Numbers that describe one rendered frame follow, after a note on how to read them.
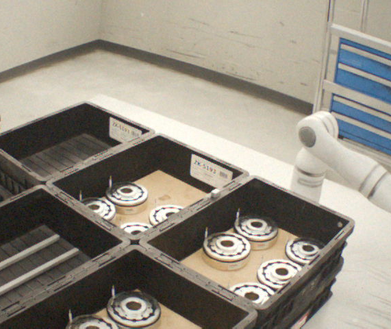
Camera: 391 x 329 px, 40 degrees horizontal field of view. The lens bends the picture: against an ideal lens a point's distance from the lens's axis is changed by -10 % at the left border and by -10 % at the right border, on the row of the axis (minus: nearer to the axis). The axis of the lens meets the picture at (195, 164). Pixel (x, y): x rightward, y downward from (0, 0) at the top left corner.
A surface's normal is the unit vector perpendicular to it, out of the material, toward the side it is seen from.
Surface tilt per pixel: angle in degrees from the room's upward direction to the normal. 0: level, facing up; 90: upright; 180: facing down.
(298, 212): 90
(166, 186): 0
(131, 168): 90
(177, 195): 0
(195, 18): 90
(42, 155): 0
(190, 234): 90
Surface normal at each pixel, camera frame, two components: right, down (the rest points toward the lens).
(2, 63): 0.81, 0.33
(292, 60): -0.58, 0.34
